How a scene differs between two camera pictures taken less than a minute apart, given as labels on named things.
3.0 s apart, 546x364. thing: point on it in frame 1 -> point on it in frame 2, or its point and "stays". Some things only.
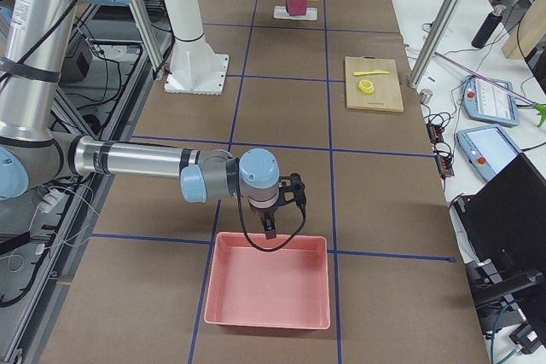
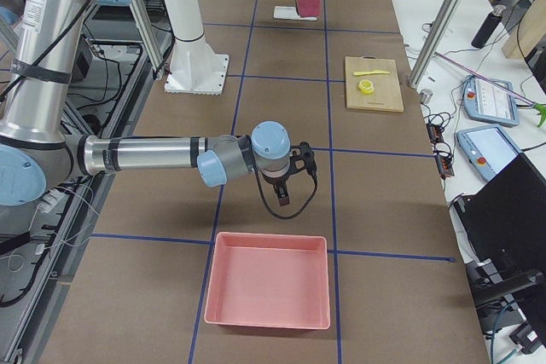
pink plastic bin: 286,288 stays
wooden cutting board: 373,83 stays
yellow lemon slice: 366,86 stays
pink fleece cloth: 297,1 -> 309,0
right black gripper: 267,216 -> 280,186
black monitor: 504,221 stays
